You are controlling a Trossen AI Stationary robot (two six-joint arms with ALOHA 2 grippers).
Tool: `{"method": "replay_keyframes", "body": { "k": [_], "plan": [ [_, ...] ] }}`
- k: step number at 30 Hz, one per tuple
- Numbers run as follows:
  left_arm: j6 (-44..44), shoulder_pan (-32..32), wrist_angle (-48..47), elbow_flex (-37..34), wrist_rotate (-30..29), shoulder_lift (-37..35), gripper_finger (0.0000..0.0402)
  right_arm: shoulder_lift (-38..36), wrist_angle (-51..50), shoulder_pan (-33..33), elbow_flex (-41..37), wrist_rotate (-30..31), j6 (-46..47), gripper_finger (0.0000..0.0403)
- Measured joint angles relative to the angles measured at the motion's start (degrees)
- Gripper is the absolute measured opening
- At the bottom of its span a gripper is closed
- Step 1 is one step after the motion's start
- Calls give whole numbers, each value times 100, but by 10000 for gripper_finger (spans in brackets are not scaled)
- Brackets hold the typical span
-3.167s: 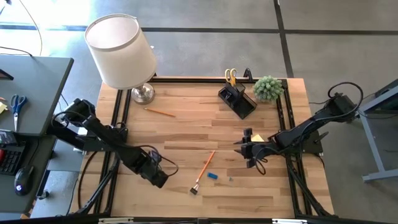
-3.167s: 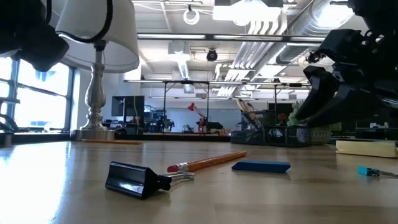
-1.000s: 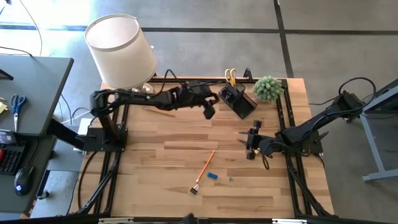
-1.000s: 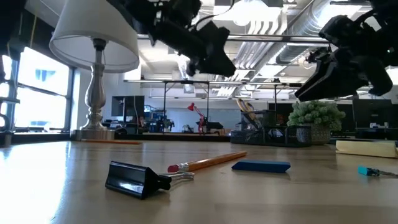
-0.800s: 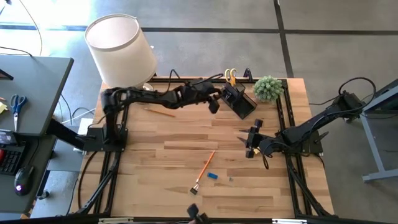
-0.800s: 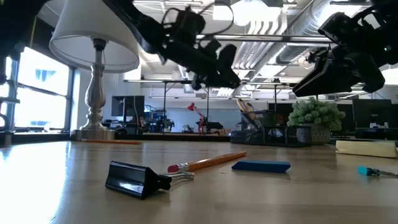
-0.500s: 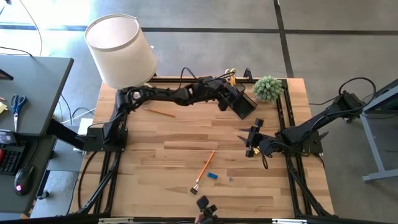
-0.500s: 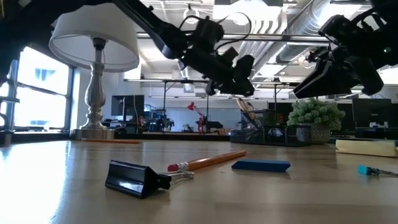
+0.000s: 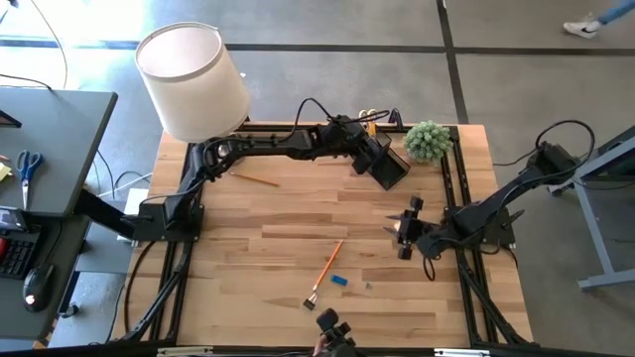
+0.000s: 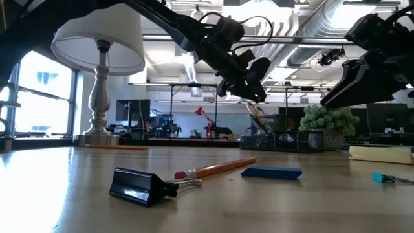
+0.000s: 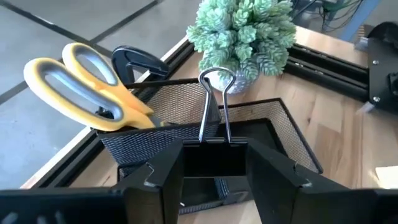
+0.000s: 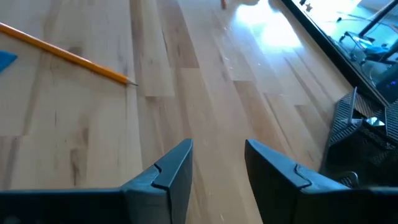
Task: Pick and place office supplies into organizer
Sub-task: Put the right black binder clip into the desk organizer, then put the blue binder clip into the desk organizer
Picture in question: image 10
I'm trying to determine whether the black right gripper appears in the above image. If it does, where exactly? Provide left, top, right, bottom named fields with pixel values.
left=320, top=12, right=409, bottom=110

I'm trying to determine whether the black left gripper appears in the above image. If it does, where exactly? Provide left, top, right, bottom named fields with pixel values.
left=199, top=43, right=272, bottom=104

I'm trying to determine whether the yellow sticky note pad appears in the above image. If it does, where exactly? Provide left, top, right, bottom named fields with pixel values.
left=348, top=145, right=414, bottom=166

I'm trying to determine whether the orange pencil with eraser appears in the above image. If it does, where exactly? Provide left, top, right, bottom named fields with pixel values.
left=84, top=144, right=149, bottom=152
left=173, top=156, right=258, bottom=181

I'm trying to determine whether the blue eraser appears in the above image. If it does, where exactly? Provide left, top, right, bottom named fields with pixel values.
left=240, top=166, right=303, bottom=181

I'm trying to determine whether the teal handled small tool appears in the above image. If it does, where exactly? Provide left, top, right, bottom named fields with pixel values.
left=371, top=172, right=414, bottom=186

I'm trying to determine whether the black binder clip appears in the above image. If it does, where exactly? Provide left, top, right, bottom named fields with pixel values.
left=108, top=166, right=204, bottom=208

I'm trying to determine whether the black mesh desk organizer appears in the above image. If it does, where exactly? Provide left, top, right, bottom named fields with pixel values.
left=239, top=113, right=325, bottom=154

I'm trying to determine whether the large dark background monitor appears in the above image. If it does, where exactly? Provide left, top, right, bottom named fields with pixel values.
left=365, top=102, right=414, bottom=135

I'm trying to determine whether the black hanging ceiling device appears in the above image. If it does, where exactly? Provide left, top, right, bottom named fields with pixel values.
left=318, top=47, right=346, bottom=67

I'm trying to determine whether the red desk lamp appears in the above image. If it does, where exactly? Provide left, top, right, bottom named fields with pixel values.
left=193, top=106, right=215, bottom=140

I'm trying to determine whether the green artificial potted plant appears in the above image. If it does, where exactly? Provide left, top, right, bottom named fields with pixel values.
left=298, top=103, right=361, bottom=151

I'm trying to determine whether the white shade silver table lamp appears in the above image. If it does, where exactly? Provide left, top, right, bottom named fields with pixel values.
left=50, top=2, right=146, bottom=147

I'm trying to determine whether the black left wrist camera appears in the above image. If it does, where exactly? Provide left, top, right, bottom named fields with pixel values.
left=238, top=48, right=257, bottom=65

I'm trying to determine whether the black background workstation frame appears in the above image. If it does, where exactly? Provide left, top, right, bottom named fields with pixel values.
left=169, top=83, right=219, bottom=140
left=284, top=85, right=333, bottom=117

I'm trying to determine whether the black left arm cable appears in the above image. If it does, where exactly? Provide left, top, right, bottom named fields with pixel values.
left=199, top=12, right=274, bottom=52

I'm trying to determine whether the black aluminium table frame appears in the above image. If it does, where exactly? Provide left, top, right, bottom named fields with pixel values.
left=0, top=137, right=414, bottom=151

